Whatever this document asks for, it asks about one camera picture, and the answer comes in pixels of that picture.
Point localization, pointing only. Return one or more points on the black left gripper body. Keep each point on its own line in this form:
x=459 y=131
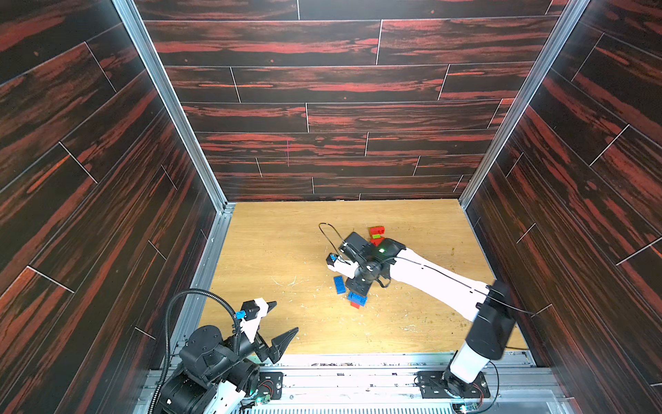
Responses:
x=260 y=349

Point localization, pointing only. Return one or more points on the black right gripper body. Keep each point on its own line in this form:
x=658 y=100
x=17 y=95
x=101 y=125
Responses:
x=363 y=272

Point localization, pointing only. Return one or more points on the blue long brick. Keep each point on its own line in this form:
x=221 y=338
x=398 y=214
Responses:
x=355 y=298
x=339 y=285

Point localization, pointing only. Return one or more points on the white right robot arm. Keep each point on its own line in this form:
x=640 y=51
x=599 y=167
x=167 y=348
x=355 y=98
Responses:
x=488 y=307

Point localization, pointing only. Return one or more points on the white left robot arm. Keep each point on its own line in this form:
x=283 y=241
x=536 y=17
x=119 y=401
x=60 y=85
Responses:
x=216 y=374

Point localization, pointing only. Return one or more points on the aluminium front base rails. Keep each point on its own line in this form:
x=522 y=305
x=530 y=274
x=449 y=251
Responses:
x=384 y=383

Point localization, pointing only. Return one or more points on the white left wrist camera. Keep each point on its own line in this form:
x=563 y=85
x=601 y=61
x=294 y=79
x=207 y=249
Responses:
x=250 y=316

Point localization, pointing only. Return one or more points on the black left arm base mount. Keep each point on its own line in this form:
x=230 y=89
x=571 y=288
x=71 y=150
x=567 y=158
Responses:
x=270 y=387

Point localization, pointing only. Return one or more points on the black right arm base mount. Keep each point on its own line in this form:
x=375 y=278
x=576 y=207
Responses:
x=444 y=384

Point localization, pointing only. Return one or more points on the aluminium frame rail left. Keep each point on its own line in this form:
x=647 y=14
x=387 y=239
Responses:
x=138 y=33

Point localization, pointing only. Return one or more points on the aluminium frame rail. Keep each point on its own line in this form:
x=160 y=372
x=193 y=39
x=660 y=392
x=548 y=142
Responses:
x=562 y=30
x=138 y=33

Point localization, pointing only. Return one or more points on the aluminium frame rail right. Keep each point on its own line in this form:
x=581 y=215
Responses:
x=562 y=30

